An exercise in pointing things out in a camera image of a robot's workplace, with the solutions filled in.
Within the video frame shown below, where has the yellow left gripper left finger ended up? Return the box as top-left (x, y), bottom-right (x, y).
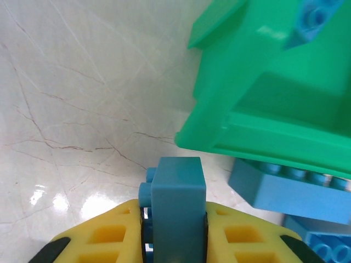
top-left (29, 199), bottom-right (146, 263)

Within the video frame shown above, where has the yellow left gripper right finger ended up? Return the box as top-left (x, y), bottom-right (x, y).
top-left (202, 202), bottom-right (323, 263)

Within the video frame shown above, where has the long blue lego brick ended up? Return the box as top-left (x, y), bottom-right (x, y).
top-left (228, 158), bottom-right (351, 225)

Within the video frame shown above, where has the green plastic bin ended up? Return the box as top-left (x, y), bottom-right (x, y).
top-left (174, 0), bottom-right (351, 180)

